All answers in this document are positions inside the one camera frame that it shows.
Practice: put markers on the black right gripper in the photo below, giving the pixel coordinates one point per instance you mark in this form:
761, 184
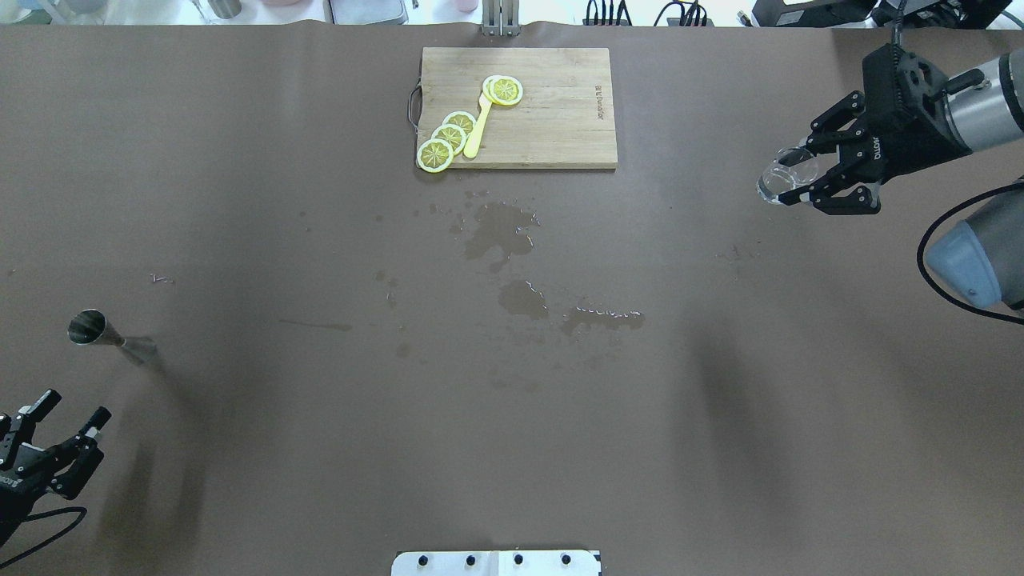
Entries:
910, 146

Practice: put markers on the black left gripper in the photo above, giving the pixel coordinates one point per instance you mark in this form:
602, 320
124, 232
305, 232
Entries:
18, 488

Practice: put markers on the clear glass measuring cup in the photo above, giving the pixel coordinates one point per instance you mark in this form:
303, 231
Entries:
792, 167

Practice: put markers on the steel double jigger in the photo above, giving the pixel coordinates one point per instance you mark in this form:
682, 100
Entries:
91, 327

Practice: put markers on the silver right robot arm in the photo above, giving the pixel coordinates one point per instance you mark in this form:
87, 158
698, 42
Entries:
971, 255

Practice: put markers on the bamboo cutting board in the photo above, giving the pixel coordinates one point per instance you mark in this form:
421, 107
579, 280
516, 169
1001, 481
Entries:
565, 120

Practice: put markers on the lemon slice on spoon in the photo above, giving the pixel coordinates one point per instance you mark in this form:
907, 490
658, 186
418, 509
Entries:
503, 90

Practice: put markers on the lemon slice near spoon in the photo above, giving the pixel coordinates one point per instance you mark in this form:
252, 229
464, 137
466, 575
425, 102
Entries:
463, 119

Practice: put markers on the lemon slice middle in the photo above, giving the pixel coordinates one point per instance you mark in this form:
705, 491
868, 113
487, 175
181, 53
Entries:
453, 135

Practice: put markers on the lemon slice outer end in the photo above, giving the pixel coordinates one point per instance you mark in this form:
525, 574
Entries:
434, 156

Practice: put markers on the aluminium frame post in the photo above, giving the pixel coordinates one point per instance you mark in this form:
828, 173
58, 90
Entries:
501, 18

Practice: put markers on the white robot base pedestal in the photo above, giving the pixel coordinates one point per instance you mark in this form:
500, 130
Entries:
498, 562

